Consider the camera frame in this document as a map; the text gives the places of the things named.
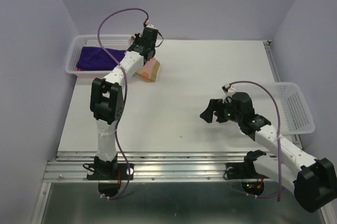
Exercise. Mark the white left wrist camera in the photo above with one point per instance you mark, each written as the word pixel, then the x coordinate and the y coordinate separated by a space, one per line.
pixel 149 25

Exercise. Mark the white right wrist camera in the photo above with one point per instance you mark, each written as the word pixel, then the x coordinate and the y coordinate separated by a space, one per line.
pixel 229 90

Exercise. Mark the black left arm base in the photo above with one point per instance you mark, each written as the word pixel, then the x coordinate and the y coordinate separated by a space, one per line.
pixel 109 170

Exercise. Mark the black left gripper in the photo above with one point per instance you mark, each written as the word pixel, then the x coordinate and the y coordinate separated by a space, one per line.
pixel 137 38

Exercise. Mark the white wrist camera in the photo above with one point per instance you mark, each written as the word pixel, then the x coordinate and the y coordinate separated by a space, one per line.
pixel 229 90
pixel 149 25

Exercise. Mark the peach patterned towel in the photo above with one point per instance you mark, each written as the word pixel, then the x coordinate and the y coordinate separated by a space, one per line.
pixel 150 71

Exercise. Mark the aluminium mounting rail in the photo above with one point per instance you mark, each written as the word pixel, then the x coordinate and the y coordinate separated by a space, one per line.
pixel 148 166

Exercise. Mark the white empty plastic basket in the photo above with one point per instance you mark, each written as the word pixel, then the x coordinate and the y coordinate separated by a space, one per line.
pixel 119 42

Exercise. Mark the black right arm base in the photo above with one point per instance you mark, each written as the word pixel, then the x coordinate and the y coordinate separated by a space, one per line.
pixel 241 170

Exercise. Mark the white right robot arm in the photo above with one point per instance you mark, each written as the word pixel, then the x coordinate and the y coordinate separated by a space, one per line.
pixel 312 181

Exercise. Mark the white plastic towel basket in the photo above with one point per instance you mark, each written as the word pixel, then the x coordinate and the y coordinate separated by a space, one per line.
pixel 295 115

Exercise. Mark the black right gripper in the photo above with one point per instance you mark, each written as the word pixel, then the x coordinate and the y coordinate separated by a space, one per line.
pixel 213 104

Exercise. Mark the purple towel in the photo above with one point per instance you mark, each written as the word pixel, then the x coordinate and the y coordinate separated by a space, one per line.
pixel 95 59

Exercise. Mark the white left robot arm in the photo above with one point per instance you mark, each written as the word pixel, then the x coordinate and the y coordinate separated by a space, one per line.
pixel 107 94

